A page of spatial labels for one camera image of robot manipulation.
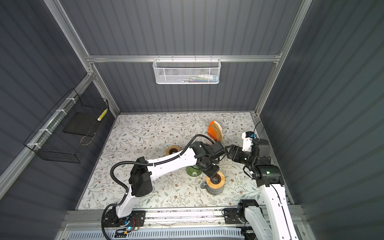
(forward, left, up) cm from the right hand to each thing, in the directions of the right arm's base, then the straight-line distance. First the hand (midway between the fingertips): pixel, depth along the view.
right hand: (233, 150), depth 72 cm
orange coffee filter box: (+23, +6, -14) cm, 28 cm away
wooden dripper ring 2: (+14, +34, -21) cm, 43 cm away
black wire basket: (+5, +82, +7) cm, 83 cm away
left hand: (-6, +9, -13) cm, 17 cm away
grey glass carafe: (-14, +9, -19) cm, 25 cm away
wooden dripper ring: (-13, +8, -13) cm, 20 cm away
